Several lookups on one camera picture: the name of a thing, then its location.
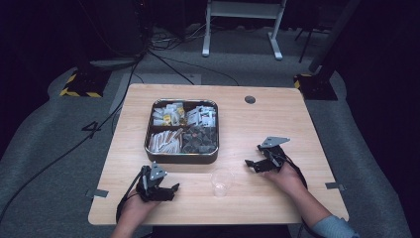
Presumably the left hand-held gripper cable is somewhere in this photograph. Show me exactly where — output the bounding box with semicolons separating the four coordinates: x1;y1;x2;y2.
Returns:
115;166;147;223

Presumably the square metal divided tray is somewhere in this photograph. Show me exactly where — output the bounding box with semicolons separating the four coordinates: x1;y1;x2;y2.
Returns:
144;98;220;166

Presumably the pile of white black-print packets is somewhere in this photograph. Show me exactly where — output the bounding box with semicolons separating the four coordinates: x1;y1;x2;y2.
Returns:
186;105;218;128

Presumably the pile of white brown stick sachets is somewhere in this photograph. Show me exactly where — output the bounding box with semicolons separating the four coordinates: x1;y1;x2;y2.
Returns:
148;128;184;155

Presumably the grey tape strip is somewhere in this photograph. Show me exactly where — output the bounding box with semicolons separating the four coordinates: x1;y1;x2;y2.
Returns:
85;187;110;199
324;181;348;192

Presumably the pile of white yellow packets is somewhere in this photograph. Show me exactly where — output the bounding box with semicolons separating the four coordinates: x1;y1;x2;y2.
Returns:
151;102;187;128

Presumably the long black floor cable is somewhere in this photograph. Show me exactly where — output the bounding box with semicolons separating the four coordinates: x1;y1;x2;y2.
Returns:
0;54;144;225

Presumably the grey slanted pole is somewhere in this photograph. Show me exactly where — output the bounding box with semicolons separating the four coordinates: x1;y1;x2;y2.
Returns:
308;0;363;74

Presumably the hand-held gripper cable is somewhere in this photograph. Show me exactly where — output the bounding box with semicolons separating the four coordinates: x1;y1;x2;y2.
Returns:
279;154;310;190
115;166;147;223

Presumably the person's right hand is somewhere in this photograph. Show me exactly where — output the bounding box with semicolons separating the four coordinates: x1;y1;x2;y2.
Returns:
262;161;309;196

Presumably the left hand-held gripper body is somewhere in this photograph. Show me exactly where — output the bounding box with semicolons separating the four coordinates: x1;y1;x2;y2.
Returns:
136;161;168;203

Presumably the person's left hand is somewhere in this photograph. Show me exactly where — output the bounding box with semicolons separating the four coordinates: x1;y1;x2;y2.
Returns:
122;188;160;223

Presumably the pile of dark packets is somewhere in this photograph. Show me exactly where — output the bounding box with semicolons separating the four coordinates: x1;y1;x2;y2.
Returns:
181;126;218;155

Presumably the black yellow striped stand base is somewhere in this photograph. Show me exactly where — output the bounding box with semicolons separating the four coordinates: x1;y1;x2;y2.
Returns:
292;72;340;101
58;66;112;99

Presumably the bundle of floor cables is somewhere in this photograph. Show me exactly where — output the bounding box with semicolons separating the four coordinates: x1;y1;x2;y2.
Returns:
148;21;212;52

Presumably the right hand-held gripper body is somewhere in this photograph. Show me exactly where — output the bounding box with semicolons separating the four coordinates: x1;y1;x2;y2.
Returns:
257;136;291;173

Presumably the white metal stand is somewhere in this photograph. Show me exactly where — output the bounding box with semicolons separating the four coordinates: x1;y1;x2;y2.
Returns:
201;0;288;61

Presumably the right hand-held gripper cable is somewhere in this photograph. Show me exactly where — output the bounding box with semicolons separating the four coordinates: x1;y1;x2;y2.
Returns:
279;154;310;190

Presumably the black equipment stand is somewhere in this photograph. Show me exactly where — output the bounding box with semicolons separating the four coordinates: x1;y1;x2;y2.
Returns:
86;0;154;71

